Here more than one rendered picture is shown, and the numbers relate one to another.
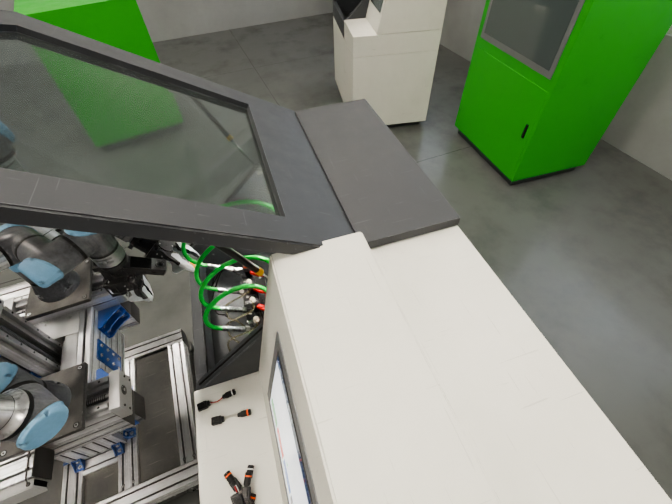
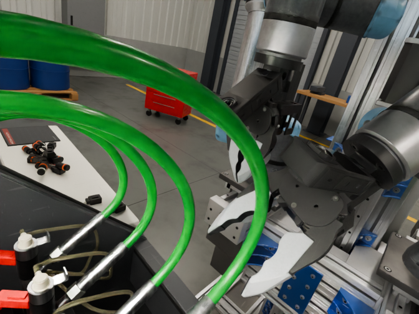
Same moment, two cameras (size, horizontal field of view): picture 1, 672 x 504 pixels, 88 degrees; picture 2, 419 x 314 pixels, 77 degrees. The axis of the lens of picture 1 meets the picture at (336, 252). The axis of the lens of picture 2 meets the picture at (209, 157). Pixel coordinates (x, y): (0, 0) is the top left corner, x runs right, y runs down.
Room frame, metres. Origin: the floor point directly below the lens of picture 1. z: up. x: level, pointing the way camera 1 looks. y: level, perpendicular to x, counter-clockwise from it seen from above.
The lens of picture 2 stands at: (0.93, 0.33, 1.43)
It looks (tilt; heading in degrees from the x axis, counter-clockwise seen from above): 24 degrees down; 148
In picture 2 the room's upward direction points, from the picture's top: 13 degrees clockwise
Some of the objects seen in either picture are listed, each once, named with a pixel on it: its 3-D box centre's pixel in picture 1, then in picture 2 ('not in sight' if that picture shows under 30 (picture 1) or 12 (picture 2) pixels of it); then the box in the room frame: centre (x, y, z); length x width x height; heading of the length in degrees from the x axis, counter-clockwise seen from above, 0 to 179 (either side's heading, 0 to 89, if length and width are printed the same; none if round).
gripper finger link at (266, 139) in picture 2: not in sight; (260, 138); (0.64, 0.60, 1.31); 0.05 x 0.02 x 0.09; 16
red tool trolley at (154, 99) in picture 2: not in sight; (170, 94); (-3.36, 1.95, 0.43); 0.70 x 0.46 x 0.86; 46
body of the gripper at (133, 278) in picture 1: (120, 272); (270, 97); (0.61, 0.62, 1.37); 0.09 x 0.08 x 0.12; 106
